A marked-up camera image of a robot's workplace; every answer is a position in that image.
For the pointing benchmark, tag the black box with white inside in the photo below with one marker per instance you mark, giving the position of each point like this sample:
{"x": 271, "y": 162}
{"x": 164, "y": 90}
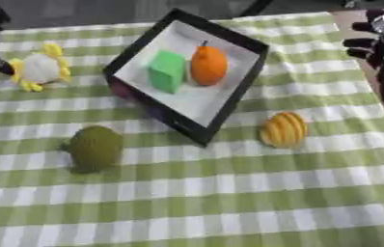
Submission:
{"x": 187, "y": 75}

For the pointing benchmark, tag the white and yellow soft flower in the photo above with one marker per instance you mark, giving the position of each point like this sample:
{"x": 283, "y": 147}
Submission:
{"x": 40, "y": 68}

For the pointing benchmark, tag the olive green toy fruit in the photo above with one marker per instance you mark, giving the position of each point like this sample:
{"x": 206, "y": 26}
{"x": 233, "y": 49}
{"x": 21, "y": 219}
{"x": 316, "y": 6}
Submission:
{"x": 94, "y": 149}

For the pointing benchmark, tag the orange toy fruit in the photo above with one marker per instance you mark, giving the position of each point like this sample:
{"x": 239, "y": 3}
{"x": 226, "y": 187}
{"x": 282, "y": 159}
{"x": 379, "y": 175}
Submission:
{"x": 208, "y": 65}

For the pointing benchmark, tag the green block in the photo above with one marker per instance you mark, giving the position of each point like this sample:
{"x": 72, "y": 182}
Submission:
{"x": 168, "y": 71}

